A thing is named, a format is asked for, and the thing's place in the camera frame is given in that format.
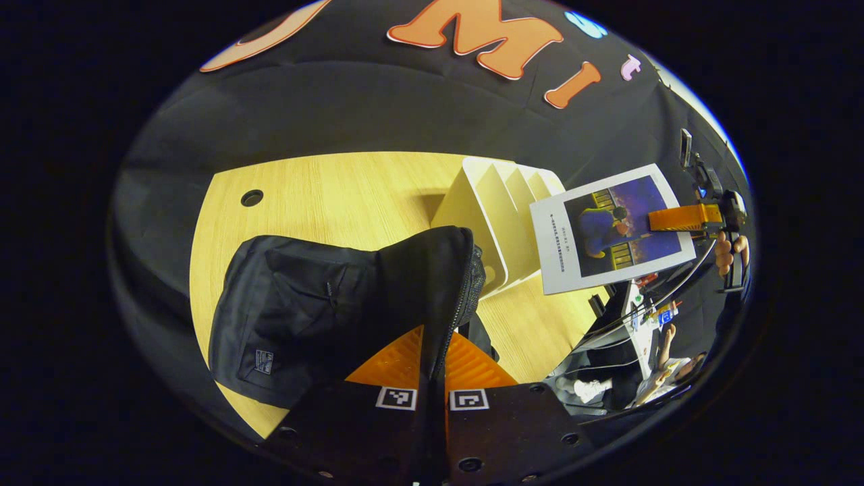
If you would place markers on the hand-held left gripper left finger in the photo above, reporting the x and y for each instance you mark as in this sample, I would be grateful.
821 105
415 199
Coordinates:
351 432

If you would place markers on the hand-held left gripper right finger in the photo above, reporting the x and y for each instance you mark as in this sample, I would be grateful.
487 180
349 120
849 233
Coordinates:
513 432

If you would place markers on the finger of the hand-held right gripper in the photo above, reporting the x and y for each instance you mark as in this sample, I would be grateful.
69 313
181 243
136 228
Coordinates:
682 218

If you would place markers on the purple cover book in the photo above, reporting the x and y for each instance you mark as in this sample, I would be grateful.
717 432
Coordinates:
607 229

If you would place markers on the black schoolbag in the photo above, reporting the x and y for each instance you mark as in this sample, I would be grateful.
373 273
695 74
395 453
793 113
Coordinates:
304 317

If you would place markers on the white bookshelf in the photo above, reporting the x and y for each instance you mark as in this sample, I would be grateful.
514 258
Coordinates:
493 223

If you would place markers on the small red bottle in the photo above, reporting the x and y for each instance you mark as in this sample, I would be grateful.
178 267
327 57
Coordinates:
646 279

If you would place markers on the white shoe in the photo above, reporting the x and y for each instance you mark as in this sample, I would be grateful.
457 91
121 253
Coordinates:
594 390

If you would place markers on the white side desk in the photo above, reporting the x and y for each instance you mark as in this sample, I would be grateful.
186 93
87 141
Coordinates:
638 331

